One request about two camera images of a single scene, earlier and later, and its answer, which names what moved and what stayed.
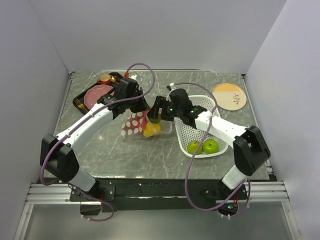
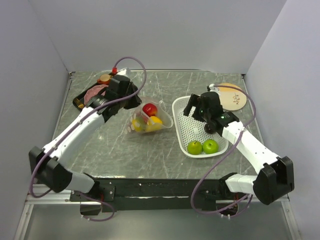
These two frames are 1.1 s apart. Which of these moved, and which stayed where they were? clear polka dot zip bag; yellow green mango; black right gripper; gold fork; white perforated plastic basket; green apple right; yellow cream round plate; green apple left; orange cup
Moved: yellow green mango; black right gripper; clear polka dot zip bag
Stayed: green apple left; white perforated plastic basket; yellow cream round plate; gold fork; orange cup; green apple right
